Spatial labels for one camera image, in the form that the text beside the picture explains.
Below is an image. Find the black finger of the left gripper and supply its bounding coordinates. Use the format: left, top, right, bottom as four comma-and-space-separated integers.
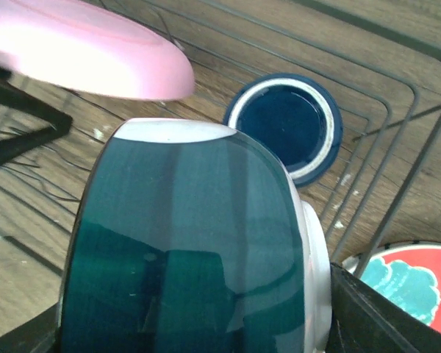
0, 73, 73, 167

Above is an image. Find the pink plastic bear plate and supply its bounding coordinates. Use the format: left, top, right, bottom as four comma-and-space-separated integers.
0, 1, 195, 101

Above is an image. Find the dark blue mug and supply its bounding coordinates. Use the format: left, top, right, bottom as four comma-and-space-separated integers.
223, 73, 343, 188

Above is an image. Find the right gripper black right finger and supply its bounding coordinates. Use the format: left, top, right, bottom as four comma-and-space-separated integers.
326, 263, 441, 353

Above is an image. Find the red plate with teal flower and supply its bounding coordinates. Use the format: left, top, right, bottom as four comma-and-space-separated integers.
361, 242, 441, 333

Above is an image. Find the grey wire dish rack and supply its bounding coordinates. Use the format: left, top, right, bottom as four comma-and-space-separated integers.
0, 1, 441, 274

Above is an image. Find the cream upturned bowl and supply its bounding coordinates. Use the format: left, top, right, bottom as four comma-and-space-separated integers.
56, 118, 331, 352

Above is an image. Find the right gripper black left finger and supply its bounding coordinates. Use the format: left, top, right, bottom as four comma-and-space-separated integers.
0, 307, 58, 353

